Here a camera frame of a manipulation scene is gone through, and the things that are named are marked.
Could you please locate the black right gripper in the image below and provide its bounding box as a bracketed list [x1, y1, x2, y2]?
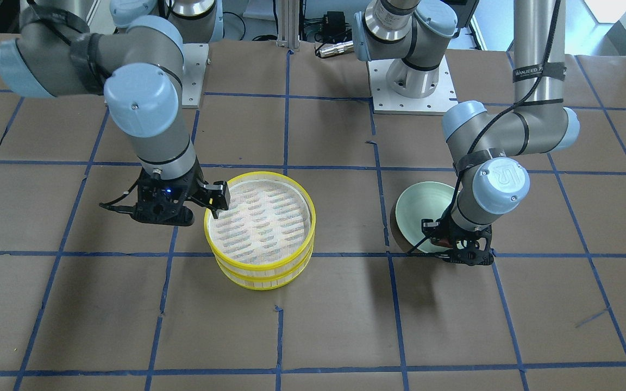
[131, 166, 230, 226]

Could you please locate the brown bun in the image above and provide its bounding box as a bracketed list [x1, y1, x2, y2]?
[431, 238, 450, 248]

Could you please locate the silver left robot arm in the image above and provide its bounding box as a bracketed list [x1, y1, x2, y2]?
[351, 1, 580, 266]

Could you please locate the mint green plate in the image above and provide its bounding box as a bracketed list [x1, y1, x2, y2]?
[395, 181, 454, 247]

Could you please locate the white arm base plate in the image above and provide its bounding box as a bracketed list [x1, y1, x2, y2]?
[182, 43, 210, 109]
[367, 57, 458, 116]

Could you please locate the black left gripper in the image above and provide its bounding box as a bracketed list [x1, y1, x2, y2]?
[441, 225, 494, 266]

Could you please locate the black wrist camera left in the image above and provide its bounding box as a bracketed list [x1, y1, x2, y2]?
[421, 218, 444, 240]

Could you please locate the yellow rimmed bamboo steamer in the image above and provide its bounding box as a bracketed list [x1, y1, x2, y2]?
[204, 171, 316, 270]
[215, 246, 313, 291]

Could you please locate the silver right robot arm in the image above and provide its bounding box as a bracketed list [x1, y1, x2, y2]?
[0, 1, 229, 226]

